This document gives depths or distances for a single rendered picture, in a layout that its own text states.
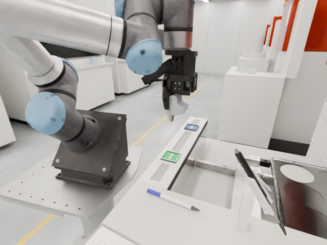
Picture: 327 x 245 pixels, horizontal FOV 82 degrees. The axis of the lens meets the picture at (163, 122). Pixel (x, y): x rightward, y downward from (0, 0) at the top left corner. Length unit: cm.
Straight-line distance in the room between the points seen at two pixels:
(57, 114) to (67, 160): 25
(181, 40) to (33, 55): 40
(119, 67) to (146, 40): 468
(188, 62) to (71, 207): 59
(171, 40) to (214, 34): 810
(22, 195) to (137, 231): 54
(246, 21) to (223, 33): 88
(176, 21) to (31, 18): 30
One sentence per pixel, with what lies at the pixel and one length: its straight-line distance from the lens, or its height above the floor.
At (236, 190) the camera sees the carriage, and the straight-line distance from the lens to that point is 70.
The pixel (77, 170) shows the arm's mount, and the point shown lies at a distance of 80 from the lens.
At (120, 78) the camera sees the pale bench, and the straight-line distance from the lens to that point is 509.
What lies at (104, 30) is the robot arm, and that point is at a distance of 38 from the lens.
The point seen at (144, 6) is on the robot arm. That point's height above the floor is 140.
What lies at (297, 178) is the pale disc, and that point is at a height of 90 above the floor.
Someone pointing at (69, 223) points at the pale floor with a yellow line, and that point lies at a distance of 185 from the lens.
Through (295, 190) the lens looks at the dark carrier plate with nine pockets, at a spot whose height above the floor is 90.
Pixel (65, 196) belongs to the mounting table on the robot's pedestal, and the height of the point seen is 82.
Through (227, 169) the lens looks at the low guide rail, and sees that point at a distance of 84.
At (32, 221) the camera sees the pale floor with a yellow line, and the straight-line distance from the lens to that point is 201.
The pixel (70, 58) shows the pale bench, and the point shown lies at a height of 104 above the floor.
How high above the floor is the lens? 133
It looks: 23 degrees down
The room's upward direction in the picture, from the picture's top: straight up
